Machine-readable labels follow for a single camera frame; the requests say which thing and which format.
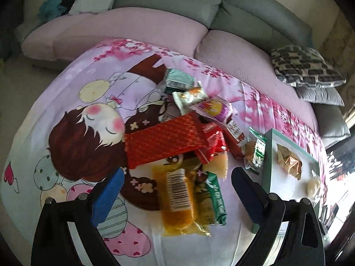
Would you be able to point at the green biscuit packet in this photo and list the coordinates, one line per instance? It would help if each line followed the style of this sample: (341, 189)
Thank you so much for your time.
(215, 199)

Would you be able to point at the small green-white biscuit pack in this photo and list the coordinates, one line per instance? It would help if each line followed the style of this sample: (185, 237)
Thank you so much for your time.
(256, 152)

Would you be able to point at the black and white patterned pillow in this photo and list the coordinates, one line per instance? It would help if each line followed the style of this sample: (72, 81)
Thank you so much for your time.
(305, 66)

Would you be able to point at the beige patterned curtain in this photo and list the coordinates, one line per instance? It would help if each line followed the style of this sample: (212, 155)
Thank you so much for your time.
(332, 38)

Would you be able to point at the white wrapped pastry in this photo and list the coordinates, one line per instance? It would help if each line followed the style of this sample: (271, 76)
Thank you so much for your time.
(313, 187)

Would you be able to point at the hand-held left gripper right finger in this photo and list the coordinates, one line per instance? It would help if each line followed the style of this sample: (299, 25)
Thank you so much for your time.
(246, 196)

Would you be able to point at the green and silver snack packet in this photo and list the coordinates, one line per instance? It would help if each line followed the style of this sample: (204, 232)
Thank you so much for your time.
(177, 81)

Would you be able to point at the plain grey pillow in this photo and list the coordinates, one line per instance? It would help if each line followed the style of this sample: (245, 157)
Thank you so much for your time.
(321, 95)

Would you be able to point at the crumpled orange-beige snack packet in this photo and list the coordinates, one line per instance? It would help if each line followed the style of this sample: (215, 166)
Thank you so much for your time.
(288, 160)

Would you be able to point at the dark red and white packet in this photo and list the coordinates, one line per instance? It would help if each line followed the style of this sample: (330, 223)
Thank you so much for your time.
(235, 138)

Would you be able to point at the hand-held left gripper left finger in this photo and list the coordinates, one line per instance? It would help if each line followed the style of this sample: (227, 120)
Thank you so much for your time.
(108, 196)

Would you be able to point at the large red patterned snack packet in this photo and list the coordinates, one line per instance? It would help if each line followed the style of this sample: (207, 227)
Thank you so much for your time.
(166, 141)

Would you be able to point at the small red snack packet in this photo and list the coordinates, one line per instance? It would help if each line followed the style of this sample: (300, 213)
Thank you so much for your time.
(215, 141)

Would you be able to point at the yellow cake packet with barcode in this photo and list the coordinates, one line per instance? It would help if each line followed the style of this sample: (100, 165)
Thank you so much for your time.
(177, 199)

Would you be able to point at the white and orange snack packet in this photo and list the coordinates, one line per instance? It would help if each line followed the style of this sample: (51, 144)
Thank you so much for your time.
(191, 95)

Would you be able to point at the green-edged white tray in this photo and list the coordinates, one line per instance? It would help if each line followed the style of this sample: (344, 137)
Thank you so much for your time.
(288, 189)

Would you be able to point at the grey-green sofa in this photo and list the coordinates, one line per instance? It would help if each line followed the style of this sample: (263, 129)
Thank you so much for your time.
(172, 2)

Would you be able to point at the pale yellow snack packet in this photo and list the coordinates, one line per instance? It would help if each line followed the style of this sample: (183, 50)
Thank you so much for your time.
(219, 166)

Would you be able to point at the teal cloth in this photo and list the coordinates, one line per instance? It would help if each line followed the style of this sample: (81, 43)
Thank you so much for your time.
(51, 8)

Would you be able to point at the printed cartoon blanket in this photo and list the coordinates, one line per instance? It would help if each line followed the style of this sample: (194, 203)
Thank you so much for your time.
(69, 88)

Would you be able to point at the purple cake roll packet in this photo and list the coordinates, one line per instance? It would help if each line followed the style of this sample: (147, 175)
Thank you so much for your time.
(215, 109)

